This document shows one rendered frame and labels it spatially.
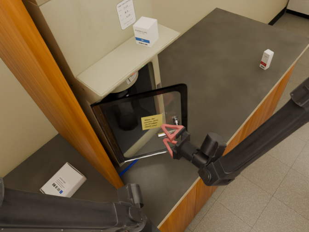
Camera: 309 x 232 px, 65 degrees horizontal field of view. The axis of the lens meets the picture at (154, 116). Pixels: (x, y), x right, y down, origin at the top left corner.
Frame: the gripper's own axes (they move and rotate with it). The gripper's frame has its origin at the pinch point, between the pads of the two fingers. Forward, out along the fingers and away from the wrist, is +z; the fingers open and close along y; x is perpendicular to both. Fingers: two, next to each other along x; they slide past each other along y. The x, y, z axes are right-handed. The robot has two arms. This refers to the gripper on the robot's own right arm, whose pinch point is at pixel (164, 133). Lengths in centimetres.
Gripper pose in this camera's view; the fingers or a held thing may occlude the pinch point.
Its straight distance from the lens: 89.2
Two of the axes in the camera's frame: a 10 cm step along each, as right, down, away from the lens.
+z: -7.3, -5.0, 4.7
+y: -1.0, -6.0, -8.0
